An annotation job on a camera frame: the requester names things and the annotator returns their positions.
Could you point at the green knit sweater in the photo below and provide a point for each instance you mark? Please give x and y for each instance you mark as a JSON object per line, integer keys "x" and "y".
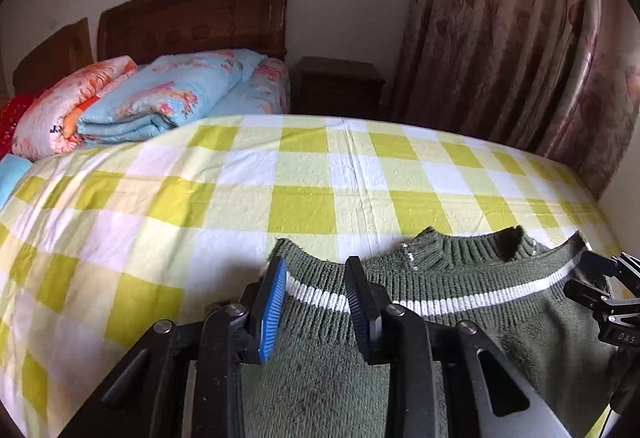
{"x": 530, "y": 343}

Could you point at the red patterned cloth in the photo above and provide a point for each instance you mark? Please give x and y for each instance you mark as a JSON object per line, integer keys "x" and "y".
{"x": 10, "y": 118}

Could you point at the small wooden headboard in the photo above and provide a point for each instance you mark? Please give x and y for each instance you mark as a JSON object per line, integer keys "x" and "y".
{"x": 55, "y": 58}

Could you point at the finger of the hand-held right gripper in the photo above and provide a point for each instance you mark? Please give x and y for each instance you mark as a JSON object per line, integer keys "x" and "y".
{"x": 587, "y": 298}
{"x": 617, "y": 268}

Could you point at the pink floral curtain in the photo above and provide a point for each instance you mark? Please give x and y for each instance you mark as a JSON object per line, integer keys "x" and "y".
{"x": 510, "y": 43}

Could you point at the light blue blanket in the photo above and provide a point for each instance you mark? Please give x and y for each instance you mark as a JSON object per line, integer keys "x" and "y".
{"x": 10, "y": 178}

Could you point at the blue floral quilt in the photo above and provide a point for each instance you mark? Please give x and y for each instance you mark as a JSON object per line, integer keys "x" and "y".
{"x": 165, "y": 93}

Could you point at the yellow checked bed sheet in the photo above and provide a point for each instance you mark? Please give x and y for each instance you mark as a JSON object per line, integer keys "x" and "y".
{"x": 200, "y": 208}

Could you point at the orange floral quilt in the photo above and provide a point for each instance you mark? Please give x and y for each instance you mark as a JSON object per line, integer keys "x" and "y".
{"x": 60, "y": 103}

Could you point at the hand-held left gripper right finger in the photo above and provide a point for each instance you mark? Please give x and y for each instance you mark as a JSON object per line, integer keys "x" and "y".
{"x": 360, "y": 308}

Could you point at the pink floral pillow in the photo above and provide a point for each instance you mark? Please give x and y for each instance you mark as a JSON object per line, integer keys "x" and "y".
{"x": 270, "y": 88}

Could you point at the dark wooden nightstand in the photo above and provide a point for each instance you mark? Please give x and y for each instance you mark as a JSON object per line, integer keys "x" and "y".
{"x": 335, "y": 88}

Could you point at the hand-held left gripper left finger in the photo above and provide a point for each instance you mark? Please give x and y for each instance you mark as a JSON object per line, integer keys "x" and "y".
{"x": 272, "y": 308}

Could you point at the large wooden headboard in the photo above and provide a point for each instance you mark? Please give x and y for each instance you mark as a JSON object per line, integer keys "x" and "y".
{"x": 200, "y": 13}

